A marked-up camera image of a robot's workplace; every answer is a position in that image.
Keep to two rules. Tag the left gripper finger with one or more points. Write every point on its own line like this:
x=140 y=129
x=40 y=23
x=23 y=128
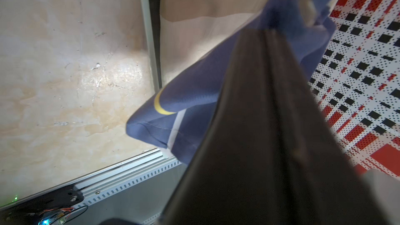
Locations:
x=268 y=157

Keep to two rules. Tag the navy blue striped pillowcase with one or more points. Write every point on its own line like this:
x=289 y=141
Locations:
x=176 y=118

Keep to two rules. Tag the beige and grey pillowcase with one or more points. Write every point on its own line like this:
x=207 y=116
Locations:
x=191 y=28

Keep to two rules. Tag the mint green plastic basket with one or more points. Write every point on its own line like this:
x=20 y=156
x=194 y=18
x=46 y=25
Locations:
x=146 y=12

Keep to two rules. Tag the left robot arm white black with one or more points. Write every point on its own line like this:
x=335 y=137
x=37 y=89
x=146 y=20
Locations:
x=381 y=193

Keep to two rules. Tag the green circuit board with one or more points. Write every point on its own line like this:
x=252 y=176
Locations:
x=62 y=216

